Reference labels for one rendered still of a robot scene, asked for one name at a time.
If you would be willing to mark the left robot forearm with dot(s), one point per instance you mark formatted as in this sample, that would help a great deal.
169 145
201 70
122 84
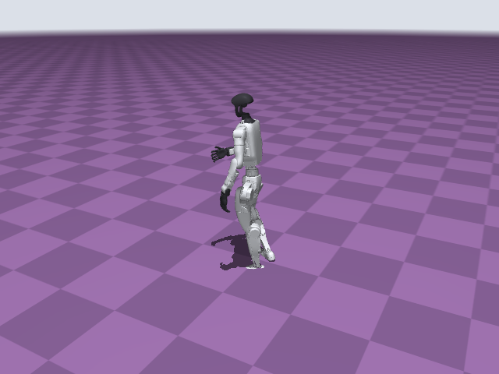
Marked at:
232 175

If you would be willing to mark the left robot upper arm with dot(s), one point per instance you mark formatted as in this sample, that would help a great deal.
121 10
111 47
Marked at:
239 136

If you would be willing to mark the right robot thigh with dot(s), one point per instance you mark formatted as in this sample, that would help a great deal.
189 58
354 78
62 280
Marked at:
253 204

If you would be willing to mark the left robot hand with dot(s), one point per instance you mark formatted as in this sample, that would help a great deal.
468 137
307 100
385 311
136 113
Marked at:
223 200

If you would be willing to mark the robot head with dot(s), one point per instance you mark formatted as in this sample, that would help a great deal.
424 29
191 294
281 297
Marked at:
240 101

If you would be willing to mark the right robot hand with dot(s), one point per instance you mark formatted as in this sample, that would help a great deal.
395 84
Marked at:
221 152

